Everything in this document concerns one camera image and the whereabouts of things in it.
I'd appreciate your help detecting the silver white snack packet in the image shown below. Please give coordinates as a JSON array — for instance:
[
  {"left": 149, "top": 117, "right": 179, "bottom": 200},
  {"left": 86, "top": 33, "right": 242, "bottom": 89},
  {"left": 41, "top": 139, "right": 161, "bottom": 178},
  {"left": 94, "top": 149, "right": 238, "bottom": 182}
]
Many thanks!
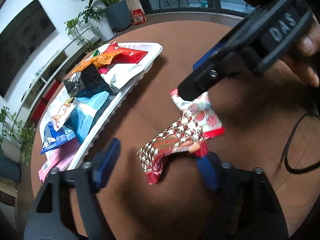
[{"left": 170, "top": 89, "right": 225, "bottom": 139}]

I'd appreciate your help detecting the red white patterned snack packet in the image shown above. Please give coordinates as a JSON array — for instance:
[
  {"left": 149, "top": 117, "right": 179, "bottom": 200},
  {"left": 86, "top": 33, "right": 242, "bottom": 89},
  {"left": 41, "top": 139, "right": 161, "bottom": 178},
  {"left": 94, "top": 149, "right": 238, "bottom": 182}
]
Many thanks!
[{"left": 137, "top": 112, "right": 209, "bottom": 185}]

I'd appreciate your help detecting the orange snack bar wrapper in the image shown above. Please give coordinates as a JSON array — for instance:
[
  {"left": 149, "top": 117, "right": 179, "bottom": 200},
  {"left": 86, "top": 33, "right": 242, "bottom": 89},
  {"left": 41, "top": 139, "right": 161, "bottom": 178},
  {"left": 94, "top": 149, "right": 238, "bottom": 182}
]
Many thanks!
[{"left": 72, "top": 51, "right": 120, "bottom": 73}]

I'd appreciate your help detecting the person's right hand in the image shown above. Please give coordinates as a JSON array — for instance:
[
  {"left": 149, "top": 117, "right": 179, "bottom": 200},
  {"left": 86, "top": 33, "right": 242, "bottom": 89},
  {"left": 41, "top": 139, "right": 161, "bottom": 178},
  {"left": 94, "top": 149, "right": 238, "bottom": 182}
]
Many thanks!
[{"left": 281, "top": 15, "right": 319, "bottom": 87}]

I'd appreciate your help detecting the pink snack packet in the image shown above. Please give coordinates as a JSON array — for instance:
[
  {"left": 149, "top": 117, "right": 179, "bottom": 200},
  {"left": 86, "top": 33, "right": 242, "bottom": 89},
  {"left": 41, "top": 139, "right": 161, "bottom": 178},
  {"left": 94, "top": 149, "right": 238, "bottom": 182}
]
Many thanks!
[{"left": 38, "top": 138, "right": 80, "bottom": 183}]

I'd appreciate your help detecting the dark blue snack packet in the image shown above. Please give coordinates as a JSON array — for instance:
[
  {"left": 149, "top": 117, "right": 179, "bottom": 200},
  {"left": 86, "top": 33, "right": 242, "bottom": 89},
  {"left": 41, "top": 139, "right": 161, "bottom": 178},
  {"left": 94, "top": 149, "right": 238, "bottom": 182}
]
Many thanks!
[{"left": 40, "top": 121, "right": 76, "bottom": 154}]

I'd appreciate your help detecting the trailing plant white pot left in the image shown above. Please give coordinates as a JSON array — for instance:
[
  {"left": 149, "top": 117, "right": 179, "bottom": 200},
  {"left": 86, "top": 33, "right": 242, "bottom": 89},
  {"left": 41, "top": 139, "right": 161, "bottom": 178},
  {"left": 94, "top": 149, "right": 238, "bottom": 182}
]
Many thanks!
[{"left": 1, "top": 106, "right": 36, "bottom": 165}]

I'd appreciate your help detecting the trailing plant white pot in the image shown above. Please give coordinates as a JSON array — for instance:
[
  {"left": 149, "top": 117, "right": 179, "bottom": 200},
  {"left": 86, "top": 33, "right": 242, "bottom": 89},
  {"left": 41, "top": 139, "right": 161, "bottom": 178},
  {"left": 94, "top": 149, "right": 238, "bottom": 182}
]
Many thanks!
[
  {"left": 65, "top": 6, "right": 116, "bottom": 53},
  {"left": 1, "top": 106, "right": 36, "bottom": 165}
]

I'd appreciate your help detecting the red gift bag on floor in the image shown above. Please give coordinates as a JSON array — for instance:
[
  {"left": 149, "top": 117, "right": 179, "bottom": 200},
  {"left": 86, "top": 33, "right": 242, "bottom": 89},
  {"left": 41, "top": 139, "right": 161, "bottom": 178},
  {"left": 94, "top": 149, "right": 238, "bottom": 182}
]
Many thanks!
[{"left": 132, "top": 9, "right": 147, "bottom": 25}]

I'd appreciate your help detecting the red snack bag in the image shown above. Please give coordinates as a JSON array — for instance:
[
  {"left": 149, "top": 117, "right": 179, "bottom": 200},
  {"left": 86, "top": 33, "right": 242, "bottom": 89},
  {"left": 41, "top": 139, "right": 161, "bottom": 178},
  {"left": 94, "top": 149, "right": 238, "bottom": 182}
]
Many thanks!
[{"left": 103, "top": 41, "right": 148, "bottom": 64}]

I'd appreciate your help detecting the red storage box left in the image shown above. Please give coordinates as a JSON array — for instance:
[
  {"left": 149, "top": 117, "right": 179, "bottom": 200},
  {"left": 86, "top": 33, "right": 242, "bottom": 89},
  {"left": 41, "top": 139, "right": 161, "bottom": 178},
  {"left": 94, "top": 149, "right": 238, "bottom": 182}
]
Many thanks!
[{"left": 31, "top": 98, "right": 47, "bottom": 123}]

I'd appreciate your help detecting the red storage box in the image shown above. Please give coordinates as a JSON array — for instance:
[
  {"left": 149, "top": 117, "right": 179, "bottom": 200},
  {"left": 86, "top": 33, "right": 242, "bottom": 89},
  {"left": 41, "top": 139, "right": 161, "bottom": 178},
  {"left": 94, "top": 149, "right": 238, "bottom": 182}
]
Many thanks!
[
  {"left": 42, "top": 80, "right": 61, "bottom": 103},
  {"left": 31, "top": 98, "right": 47, "bottom": 123}
]

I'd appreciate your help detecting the light blue snack packet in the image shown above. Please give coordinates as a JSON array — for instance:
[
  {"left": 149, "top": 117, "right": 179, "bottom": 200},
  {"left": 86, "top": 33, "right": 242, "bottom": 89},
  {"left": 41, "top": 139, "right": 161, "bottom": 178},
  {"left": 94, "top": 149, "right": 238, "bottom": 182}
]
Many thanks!
[{"left": 66, "top": 91, "right": 110, "bottom": 144}]

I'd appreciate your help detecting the white low TV console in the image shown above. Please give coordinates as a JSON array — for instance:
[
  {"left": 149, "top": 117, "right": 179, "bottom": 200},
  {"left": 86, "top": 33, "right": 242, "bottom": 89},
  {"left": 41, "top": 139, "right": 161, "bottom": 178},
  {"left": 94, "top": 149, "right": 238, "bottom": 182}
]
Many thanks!
[{"left": 21, "top": 26, "right": 98, "bottom": 111}]

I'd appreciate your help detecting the red storage box right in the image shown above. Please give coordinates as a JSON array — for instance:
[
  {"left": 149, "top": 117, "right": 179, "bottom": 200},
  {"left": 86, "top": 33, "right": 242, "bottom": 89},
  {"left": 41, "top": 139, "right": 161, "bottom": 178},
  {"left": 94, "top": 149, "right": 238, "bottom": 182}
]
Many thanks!
[{"left": 42, "top": 80, "right": 61, "bottom": 103}]

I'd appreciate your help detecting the black snack packet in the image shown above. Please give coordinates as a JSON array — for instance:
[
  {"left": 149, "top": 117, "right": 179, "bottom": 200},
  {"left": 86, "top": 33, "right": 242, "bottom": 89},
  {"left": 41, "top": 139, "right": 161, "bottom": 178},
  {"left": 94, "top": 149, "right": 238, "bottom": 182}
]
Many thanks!
[{"left": 63, "top": 64, "right": 115, "bottom": 98}]

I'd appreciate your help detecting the white rectangular tray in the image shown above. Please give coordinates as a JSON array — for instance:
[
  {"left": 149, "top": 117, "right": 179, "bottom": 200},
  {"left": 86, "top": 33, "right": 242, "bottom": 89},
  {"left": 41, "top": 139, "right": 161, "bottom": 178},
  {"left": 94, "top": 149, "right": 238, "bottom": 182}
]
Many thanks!
[{"left": 40, "top": 42, "right": 163, "bottom": 170}]

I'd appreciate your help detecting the trailing plant white pot right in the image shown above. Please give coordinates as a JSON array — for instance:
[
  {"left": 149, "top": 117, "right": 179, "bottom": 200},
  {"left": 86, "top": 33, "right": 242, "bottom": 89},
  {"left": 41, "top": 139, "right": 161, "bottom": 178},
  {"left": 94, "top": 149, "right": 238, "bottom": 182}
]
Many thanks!
[{"left": 65, "top": 6, "right": 116, "bottom": 53}]

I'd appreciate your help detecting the black cable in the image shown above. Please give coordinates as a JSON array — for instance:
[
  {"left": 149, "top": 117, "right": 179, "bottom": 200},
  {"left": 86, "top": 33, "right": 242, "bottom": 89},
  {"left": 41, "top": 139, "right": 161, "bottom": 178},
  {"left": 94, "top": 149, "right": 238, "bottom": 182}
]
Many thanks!
[{"left": 283, "top": 100, "right": 320, "bottom": 175}]

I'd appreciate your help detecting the wall-mounted black television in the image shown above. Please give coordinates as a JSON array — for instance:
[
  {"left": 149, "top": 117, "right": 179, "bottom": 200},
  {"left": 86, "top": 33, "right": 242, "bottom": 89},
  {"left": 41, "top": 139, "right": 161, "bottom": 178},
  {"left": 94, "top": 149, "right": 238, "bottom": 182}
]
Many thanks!
[{"left": 1, "top": 0, "right": 55, "bottom": 97}]

